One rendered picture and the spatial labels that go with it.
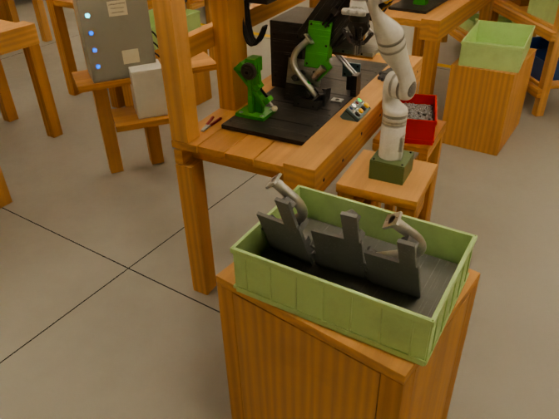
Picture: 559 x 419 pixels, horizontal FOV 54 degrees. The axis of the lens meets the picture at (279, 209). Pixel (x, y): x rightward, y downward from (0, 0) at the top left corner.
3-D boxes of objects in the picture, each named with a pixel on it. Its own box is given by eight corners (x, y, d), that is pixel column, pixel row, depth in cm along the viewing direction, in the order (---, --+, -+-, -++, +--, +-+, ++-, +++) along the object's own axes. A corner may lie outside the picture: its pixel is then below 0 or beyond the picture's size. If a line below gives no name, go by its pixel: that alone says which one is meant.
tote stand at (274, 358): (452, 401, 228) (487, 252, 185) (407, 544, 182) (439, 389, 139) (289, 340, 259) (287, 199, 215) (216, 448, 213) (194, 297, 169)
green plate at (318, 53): (332, 68, 263) (338, 22, 256) (325, 69, 256) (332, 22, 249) (310, 65, 267) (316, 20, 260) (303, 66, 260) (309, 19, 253)
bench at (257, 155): (406, 188, 370) (422, 60, 322) (312, 334, 261) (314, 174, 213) (313, 166, 398) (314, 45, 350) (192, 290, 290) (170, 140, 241)
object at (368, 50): (383, 50, 269) (383, 44, 267) (372, 60, 257) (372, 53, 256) (311, 41, 285) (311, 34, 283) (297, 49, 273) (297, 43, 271)
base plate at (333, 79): (388, 66, 313) (388, 63, 312) (304, 146, 233) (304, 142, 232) (321, 57, 330) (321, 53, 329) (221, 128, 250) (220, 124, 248)
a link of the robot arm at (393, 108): (381, 73, 195) (376, 117, 205) (403, 79, 190) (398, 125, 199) (395, 66, 201) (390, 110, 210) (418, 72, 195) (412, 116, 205)
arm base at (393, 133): (403, 151, 216) (408, 110, 207) (400, 162, 209) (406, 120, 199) (380, 148, 219) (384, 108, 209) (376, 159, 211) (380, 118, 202)
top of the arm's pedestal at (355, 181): (437, 172, 226) (437, 164, 224) (416, 211, 202) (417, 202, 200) (363, 156, 238) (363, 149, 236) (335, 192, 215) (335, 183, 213)
